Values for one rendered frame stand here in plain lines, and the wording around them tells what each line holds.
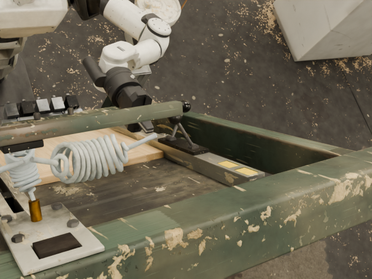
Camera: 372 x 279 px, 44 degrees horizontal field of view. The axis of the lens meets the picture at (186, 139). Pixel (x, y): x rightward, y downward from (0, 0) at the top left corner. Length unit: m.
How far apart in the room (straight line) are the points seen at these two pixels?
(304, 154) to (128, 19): 0.70
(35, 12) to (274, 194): 1.01
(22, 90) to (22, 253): 2.10
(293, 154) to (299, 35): 2.61
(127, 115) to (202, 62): 2.76
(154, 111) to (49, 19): 0.92
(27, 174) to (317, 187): 0.45
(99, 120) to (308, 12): 3.20
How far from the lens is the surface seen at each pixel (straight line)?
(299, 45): 3.80
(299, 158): 1.23
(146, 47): 1.39
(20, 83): 2.70
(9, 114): 1.93
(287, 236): 0.76
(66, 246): 0.60
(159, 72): 3.18
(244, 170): 1.05
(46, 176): 1.21
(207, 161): 1.13
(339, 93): 4.02
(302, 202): 0.76
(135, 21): 1.51
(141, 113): 0.65
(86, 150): 0.69
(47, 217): 0.71
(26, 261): 0.60
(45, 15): 1.52
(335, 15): 3.55
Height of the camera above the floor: 2.49
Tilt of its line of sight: 56 degrees down
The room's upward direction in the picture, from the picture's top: 45 degrees clockwise
